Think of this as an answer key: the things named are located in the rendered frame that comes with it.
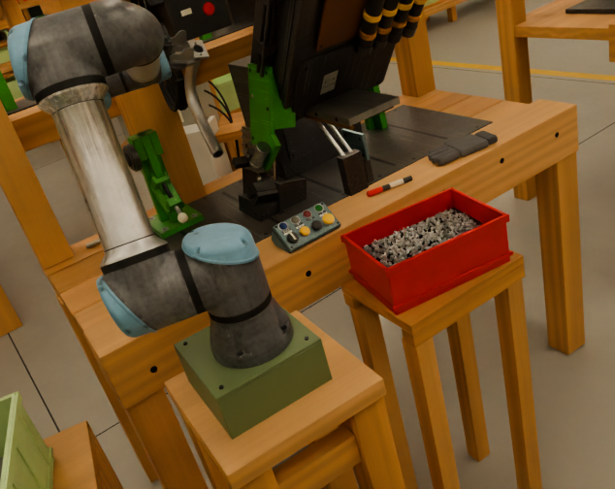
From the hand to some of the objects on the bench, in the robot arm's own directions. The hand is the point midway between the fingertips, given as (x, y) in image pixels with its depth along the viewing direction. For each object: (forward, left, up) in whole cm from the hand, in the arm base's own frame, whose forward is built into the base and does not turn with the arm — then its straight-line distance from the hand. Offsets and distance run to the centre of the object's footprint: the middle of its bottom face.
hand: (194, 53), depth 166 cm
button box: (-32, -1, -47) cm, 57 cm away
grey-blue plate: (-18, -29, -44) cm, 56 cm away
